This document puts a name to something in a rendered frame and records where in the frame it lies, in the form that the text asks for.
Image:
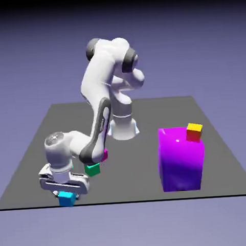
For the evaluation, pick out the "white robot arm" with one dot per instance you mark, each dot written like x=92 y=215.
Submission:
x=95 y=79

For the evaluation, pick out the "large purple box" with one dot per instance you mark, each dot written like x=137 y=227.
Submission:
x=180 y=162

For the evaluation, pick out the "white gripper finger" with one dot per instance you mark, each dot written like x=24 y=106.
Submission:
x=76 y=196
x=55 y=193

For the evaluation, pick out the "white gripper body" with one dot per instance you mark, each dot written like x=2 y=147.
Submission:
x=63 y=185

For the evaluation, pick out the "small magenta cube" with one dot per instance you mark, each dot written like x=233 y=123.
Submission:
x=104 y=155

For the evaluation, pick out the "small green cube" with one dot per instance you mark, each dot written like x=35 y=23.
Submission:
x=93 y=170

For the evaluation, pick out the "small orange cube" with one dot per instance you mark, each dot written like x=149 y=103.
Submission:
x=194 y=132

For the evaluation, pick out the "small cyan cube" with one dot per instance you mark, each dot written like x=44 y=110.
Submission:
x=66 y=198

